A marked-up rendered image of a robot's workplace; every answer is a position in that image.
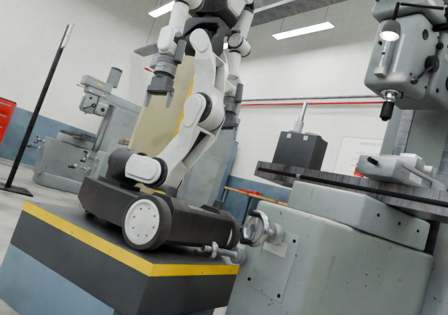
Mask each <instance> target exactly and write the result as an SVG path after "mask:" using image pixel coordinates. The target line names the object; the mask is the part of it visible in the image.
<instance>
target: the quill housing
mask: <svg viewBox="0 0 448 315"><path fill-rule="evenodd" d="M390 20H392V19H388V20H384V21H382V22H381V23H380V25H379V28H378V31H377V35H376V38H375V42H374V46H373V50H372V53H371V57H370V60H369V64H368V68H367V72H366V74H365V79H364V85H365V86H366V87H367V88H368V89H370V90H371V91H373V92H374V93H375V94H376V95H378V96H379V97H381V98H382V99H384V97H385V95H383V94H382V93H381V90H382V89H395V90H398V91H400V92H404V93H403V98H402V99H400V97H398V98H396V100H404V99H421V98H422V97H423V96H424V95H425V91H426V88H427V83H428V80H429V75H430V73H428V72H426V73H425V74H424V75H423V76H422V77H421V78H420V79H418V80H419V82H418V83H417V84H416V85H412V84H411V83H410V80H411V78H413V77H417V76H418V75H420V74H421V73H422V72H423V71H424V70H425V60H426V58H427V57H428V56H431V55H435V52H436V44H438V40H439V32H433V30H432V28H433V26H432V24H431V23H430V22H429V21H428V20H427V19H426V17H425V16H424V15H422V14H420V13H418V14H414V15H408V16H404V17H398V18H396V21H397V22H399V23H400V24H401V34H400V37H399V39H398V40H396V44H395V48H394V51H393V55H392V58H391V63H390V66H389V70H388V73H387V76H386V77H377V76H376V75H374V74H373V73H374V70H375V67H376V65H377V60H378V58H379V53H380V50H381V45H380V44H378V41H379V40H380V41H382V42H383V39H382V38H380V36H379V34H380V31H381V28H382V26H383V25H384V23H385V22H386V21H390ZM384 100H385V99H384Z"/></svg>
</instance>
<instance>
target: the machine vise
mask: <svg viewBox="0 0 448 315"><path fill-rule="evenodd" d="M368 157H372V158H374V159H376V160H377V161H378V163H377V164H376V165H374V164H372V163H370V162H368V161H367V158H368ZM436 170H437V169H436V168H434V167H432V166H424V169H423V172H421V171H419V170H417V169H416V168H413V167H412V166H410V165H408V164H406V163H405V162H403V161H401V160H399V159H398V158H391V157H378V156H371V155H360V156H359V161H358V163H357V168H356V172H357V173H359V174H361V175H363V176H365V177H367V178H370V179H375V180H382V181H387V182H394V183H399V184H406V185H411V186H419V187H423V188H431V189H435V190H443V188H444V184H442V183H440V182H438V181H437V180H435V179H434V178H435V173H436Z"/></svg>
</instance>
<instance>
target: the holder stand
mask: <svg viewBox="0 0 448 315"><path fill-rule="evenodd" d="M327 145H328V142H326V141H324V140H323V139H322V136H320V135H317V134H315V133H305V134H303V133H300V132H298V131H289V132H287V131H281V134H280V136H279V140H278V143H277V147H276V149H275V154H274V156H273V160H272V163H277V164H284V165H289V166H297V167H301V168H309V169H313V170H321V166H322V164H323V159H324V156H325V152H326V150H327Z"/></svg>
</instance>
